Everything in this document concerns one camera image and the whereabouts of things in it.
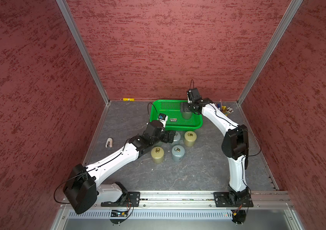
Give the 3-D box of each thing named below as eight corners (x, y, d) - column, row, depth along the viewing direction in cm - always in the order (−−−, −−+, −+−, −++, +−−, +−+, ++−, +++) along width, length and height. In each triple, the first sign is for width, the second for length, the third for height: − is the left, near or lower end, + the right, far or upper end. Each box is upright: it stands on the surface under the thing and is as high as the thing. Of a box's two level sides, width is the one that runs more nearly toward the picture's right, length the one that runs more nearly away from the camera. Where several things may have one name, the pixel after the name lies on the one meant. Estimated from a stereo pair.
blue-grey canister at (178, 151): (171, 161, 89) (172, 156, 82) (171, 151, 94) (171, 144, 87) (183, 161, 89) (185, 156, 82) (183, 151, 94) (184, 144, 87)
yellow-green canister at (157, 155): (151, 164, 89) (150, 158, 81) (152, 152, 93) (151, 146, 86) (164, 164, 89) (163, 158, 81) (164, 152, 93) (164, 146, 86)
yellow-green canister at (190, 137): (184, 146, 96) (185, 140, 89) (183, 137, 100) (184, 130, 93) (195, 146, 96) (197, 140, 89) (193, 137, 100) (196, 130, 93)
